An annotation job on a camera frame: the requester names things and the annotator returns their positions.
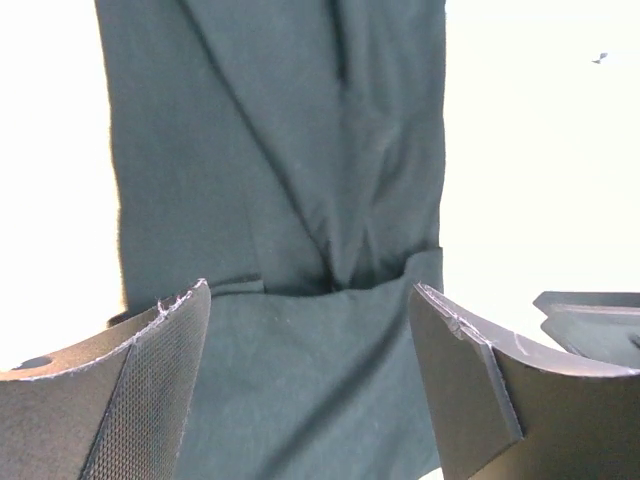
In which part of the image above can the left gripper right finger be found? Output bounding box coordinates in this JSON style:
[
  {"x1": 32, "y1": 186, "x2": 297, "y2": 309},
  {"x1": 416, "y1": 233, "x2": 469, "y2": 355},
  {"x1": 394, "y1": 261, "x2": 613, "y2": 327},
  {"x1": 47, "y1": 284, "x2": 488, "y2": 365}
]
[{"x1": 409, "y1": 284, "x2": 639, "y2": 479}]

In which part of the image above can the black t shirt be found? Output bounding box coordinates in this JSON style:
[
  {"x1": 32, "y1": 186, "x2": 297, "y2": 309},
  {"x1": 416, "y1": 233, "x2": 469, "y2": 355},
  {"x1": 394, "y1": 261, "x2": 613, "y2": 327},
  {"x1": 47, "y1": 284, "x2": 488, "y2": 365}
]
[{"x1": 96, "y1": 1, "x2": 445, "y2": 479}]

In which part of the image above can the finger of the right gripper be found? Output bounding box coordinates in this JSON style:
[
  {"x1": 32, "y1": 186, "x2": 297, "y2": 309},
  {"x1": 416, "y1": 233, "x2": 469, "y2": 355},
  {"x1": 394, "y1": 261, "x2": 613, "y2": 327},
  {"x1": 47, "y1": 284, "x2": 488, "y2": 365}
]
[{"x1": 533, "y1": 291, "x2": 639, "y2": 368}]

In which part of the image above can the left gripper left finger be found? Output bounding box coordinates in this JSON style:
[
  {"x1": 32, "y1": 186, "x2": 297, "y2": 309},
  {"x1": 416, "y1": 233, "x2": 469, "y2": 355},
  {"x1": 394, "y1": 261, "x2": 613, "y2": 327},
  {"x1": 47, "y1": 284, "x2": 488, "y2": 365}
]
[{"x1": 1, "y1": 280, "x2": 211, "y2": 480}]

